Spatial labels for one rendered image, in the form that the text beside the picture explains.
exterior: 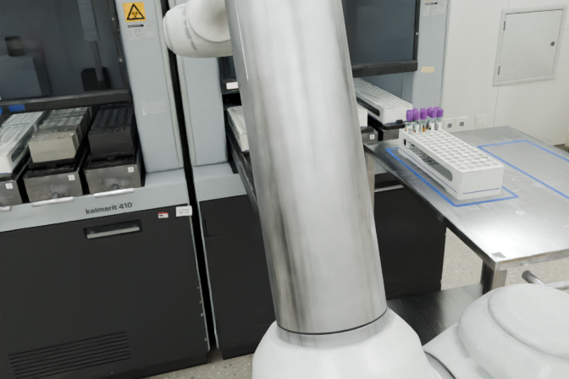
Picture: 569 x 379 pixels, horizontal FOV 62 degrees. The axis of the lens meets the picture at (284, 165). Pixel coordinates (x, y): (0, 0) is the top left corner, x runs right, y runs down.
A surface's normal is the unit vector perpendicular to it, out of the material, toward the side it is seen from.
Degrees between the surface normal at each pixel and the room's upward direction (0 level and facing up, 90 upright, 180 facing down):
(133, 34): 90
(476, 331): 45
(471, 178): 90
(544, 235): 0
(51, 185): 90
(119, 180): 90
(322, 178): 69
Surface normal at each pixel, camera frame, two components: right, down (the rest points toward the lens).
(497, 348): -0.63, -0.48
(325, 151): 0.29, -0.01
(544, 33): 0.24, 0.37
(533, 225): -0.05, -0.92
